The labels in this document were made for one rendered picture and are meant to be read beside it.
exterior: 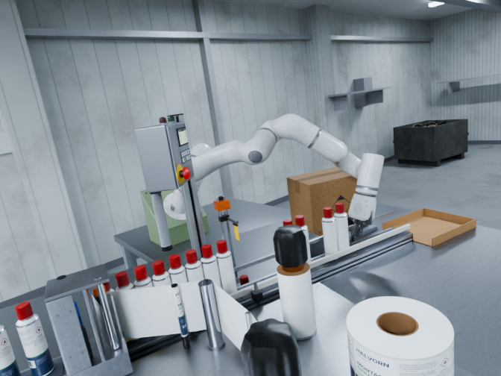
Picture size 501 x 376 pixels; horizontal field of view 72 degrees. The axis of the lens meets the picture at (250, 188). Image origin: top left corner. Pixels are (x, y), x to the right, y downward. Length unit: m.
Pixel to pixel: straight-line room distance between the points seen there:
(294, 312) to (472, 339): 0.47
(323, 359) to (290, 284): 0.19
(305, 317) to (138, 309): 0.45
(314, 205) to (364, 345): 0.93
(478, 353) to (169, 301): 0.79
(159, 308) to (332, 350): 0.46
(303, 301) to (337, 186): 0.80
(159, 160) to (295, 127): 0.56
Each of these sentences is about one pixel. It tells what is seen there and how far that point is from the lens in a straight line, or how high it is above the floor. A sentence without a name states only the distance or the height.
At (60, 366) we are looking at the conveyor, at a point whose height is 0.88.
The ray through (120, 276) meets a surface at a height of 1.08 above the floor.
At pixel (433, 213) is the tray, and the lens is 1.95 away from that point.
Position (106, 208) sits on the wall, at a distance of 3.97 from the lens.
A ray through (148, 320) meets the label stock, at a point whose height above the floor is 0.97.
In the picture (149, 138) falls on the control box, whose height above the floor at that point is 1.44.
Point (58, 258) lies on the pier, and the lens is 3.70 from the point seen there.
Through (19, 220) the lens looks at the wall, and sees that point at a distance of 3.84.
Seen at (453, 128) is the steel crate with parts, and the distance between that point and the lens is 7.26.
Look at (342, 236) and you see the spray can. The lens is 1.39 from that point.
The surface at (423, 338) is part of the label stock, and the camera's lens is 0.78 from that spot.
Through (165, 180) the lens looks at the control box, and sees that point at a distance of 1.03.
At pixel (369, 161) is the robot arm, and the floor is 1.22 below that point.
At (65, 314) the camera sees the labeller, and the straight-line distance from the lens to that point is 0.93.
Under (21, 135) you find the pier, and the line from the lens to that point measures 3.53.
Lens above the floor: 1.49
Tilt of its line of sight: 13 degrees down
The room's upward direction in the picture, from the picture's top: 8 degrees counter-clockwise
